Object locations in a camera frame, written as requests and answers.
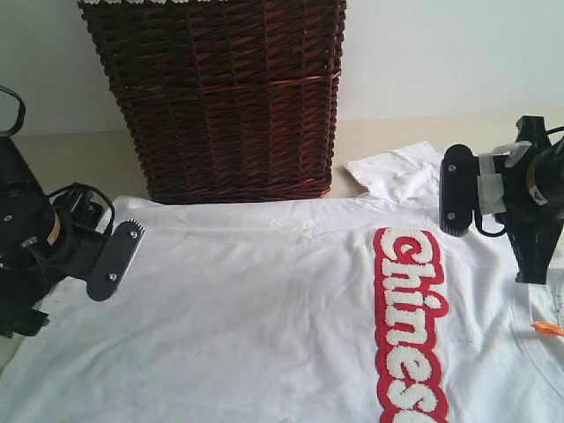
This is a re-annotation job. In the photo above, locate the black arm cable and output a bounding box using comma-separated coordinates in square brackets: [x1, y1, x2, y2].
[473, 124, 564, 239]
[0, 85, 116, 234]

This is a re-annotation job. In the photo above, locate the white t-shirt red lettering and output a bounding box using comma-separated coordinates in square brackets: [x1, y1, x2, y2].
[1, 142, 563, 422]

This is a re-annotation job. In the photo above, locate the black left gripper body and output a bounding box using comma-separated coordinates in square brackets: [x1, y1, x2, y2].
[1, 184, 115, 338]

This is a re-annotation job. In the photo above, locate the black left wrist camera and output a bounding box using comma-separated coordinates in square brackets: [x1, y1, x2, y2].
[85, 219, 145, 301]

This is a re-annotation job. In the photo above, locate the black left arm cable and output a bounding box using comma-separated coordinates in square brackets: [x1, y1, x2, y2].
[0, 85, 116, 234]

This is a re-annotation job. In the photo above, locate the dark red wicker basket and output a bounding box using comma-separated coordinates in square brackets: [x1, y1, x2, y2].
[78, 1, 346, 204]

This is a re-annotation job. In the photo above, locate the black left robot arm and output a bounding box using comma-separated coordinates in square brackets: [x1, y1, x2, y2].
[1, 137, 115, 338]

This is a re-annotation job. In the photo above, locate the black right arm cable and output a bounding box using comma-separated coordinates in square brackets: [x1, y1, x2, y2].
[473, 124, 564, 239]

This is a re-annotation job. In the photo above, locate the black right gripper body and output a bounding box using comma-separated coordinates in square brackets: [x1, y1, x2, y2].
[501, 115, 563, 247]

